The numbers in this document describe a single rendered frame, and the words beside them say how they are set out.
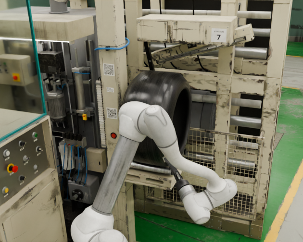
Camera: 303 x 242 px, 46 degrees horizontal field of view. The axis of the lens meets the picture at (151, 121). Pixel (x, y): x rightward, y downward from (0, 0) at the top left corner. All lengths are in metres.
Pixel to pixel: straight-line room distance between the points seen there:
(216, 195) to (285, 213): 1.74
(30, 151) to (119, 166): 0.74
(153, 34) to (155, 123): 0.95
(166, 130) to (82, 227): 0.60
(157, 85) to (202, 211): 0.74
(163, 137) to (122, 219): 1.30
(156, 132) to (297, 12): 9.88
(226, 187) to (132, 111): 0.64
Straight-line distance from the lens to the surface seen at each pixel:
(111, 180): 1.70
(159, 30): 2.34
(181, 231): 3.22
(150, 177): 2.31
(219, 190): 1.89
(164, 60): 2.51
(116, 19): 2.17
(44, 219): 2.45
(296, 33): 11.30
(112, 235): 1.63
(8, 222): 2.18
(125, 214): 2.72
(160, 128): 1.53
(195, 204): 1.90
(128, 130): 1.65
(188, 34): 2.28
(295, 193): 3.87
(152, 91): 2.06
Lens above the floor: 2.09
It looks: 23 degrees down
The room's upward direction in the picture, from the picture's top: 1 degrees counter-clockwise
